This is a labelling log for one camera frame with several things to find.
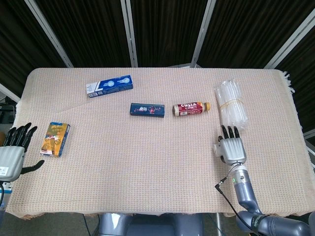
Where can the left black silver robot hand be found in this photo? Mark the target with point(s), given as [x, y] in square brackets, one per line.
[9, 159]

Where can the beige woven tablecloth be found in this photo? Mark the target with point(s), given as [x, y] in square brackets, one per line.
[147, 159]

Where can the yellow rubber band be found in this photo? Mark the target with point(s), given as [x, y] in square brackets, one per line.
[231, 102]

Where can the orange and blue carton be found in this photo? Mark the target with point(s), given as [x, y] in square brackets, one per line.
[54, 140]

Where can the metal table leg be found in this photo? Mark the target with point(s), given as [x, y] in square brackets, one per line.
[218, 225]

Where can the grey metal frame pole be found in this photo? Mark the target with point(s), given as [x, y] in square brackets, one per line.
[8, 92]
[203, 34]
[130, 34]
[309, 134]
[290, 41]
[49, 34]

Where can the blue and white carton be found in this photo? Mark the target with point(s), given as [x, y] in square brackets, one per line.
[110, 86]

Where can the bundle of clear wrapped straws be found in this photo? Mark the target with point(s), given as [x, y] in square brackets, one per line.
[231, 113]

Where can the red Costa coffee bottle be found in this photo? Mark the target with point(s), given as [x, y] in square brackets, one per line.
[189, 109]

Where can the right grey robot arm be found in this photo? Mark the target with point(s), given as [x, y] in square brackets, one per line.
[246, 194]

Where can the dark blue printed box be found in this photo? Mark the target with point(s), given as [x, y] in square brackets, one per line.
[147, 110]

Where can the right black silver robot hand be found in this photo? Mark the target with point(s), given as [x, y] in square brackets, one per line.
[233, 150]

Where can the grey robot torso base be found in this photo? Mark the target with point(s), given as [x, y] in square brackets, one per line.
[147, 225]

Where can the dark equipment rack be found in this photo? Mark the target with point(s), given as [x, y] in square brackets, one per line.
[7, 114]

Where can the black pleated curtain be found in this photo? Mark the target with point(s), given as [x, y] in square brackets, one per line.
[165, 32]
[91, 32]
[246, 29]
[17, 44]

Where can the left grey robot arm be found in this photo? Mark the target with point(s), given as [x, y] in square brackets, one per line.
[3, 196]

